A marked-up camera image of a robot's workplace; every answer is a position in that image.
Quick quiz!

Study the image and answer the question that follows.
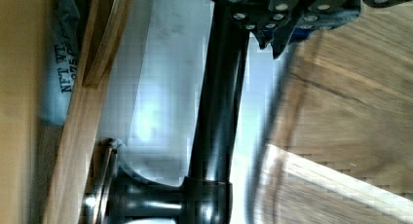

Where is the wooden drawer cabinet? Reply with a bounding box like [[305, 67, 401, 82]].
[[251, 3, 412, 224]]

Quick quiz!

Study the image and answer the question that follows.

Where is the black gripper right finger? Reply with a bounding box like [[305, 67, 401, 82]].
[[272, 19, 305, 59]]

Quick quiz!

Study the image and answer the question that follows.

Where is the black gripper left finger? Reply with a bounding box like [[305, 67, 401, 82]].
[[252, 29, 274, 50]]

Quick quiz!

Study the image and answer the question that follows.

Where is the wooden drawer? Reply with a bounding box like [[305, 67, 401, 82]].
[[0, 0, 153, 224]]

